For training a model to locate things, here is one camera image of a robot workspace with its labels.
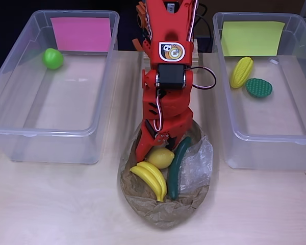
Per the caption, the white gripper servo cable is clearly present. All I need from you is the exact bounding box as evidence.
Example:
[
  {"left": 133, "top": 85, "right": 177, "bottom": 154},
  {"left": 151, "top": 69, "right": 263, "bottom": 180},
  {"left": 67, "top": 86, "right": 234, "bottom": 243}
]
[{"left": 154, "top": 89, "right": 164, "bottom": 133}]

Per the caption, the green toy apple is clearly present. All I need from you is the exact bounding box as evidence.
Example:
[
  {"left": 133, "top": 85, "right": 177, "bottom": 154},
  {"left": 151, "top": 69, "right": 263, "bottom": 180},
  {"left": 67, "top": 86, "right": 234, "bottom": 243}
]
[{"left": 42, "top": 47, "right": 65, "bottom": 70}]

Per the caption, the yellow toy lemon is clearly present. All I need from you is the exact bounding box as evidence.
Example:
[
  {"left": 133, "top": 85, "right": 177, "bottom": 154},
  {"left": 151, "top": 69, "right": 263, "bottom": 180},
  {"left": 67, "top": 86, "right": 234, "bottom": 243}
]
[{"left": 145, "top": 148, "right": 175, "bottom": 169}]

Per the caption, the plastic table clamp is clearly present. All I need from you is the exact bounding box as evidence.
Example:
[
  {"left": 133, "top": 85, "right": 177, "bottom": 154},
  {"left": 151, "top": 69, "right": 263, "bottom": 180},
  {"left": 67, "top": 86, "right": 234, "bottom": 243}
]
[{"left": 132, "top": 0, "right": 154, "bottom": 53}]

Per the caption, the black base cable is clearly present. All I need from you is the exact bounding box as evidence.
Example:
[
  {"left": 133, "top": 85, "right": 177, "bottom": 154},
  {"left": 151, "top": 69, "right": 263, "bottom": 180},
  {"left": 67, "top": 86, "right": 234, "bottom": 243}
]
[{"left": 193, "top": 2, "right": 213, "bottom": 39}]

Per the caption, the yellow toy banana bunch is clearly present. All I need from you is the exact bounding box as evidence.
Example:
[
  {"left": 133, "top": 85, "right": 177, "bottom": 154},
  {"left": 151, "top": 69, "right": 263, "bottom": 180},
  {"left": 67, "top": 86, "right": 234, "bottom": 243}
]
[{"left": 129, "top": 161, "right": 168, "bottom": 203}]

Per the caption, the clear plastic bin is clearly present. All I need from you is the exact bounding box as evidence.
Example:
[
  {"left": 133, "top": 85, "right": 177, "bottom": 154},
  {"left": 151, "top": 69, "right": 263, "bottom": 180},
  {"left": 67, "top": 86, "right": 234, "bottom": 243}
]
[
  {"left": 212, "top": 11, "right": 306, "bottom": 171},
  {"left": 0, "top": 9, "right": 120, "bottom": 165}
]

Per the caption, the crumpled brown paper bag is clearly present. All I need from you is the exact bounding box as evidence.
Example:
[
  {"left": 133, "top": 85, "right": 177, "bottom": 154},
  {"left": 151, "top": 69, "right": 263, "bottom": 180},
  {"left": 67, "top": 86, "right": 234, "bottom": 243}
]
[{"left": 117, "top": 119, "right": 219, "bottom": 230}]

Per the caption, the bumpy green toy vegetable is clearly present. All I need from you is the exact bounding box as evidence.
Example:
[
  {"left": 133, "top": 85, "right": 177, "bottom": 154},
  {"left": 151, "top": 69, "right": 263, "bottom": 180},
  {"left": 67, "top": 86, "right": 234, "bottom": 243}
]
[{"left": 245, "top": 78, "right": 273, "bottom": 100}]

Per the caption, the white forearm cable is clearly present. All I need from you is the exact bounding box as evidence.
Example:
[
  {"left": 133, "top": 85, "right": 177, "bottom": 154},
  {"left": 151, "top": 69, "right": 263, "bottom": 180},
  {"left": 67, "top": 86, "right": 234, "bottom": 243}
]
[{"left": 187, "top": 0, "right": 197, "bottom": 43}]

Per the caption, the looped wrist servo cable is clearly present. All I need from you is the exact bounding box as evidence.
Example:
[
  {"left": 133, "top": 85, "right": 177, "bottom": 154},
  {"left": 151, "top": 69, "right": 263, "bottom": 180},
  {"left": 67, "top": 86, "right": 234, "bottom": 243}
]
[{"left": 186, "top": 66, "right": 217, "bottom": 90}]

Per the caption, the pink paper note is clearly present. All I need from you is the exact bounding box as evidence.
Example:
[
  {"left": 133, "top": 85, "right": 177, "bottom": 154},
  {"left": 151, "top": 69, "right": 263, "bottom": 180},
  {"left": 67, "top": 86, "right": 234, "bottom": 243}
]
[{"left": 50, "top": 17, "right": 112, "bottom": 53}]

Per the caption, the yellow paper note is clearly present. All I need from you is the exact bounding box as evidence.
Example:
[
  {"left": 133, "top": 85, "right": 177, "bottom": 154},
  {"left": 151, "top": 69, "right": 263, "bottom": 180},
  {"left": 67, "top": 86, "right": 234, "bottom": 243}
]
[{"left": 221, "top": 20, "right": 286, "bottom": 57}]

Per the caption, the yellow toy corn cob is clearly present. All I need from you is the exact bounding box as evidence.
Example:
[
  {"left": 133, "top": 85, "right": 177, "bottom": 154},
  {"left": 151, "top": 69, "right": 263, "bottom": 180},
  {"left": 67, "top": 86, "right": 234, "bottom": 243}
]
[{"left": 230, "top": 56, "right": 254, "bottom": 89}]

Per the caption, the dark green toy cucumber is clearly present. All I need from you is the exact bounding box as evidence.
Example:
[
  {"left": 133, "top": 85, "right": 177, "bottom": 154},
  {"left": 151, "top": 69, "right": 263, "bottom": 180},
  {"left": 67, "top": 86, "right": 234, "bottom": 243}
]
[{"left": 167, "top": 136, "right": 192, "bottom": 200}]

